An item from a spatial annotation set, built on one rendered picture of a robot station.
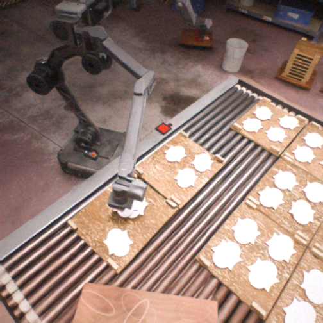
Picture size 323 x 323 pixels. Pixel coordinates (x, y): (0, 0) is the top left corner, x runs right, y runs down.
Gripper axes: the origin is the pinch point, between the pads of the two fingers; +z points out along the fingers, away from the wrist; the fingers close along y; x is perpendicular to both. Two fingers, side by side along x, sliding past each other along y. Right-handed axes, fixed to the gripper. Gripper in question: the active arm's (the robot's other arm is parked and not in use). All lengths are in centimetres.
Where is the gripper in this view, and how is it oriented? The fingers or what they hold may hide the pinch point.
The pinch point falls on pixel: (122, 209)
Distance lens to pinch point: 117.5
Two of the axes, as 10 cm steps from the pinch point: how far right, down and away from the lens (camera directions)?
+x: -2.1, 7.4, -6.4
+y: -9.8, -2.0, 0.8
